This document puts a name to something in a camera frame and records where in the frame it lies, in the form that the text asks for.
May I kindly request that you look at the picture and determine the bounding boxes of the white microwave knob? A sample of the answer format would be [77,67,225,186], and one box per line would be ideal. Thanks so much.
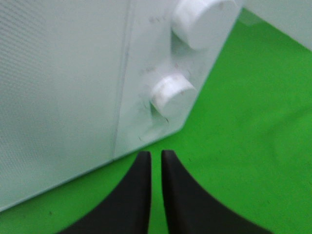
[171,0,243,50]
[151,74,197,118]

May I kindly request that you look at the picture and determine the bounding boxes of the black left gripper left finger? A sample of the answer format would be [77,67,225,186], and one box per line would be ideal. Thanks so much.
[60,151,152,234]

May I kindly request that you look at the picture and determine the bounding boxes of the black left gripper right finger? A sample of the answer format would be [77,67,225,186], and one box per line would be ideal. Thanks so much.
[161,150,270,234]

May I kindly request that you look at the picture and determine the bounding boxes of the white microwave oven body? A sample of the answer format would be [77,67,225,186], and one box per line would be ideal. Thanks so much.
[114,0,231,158]

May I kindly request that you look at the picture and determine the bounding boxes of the white microwave door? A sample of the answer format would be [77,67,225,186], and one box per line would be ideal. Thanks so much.
[0,0,131,211]

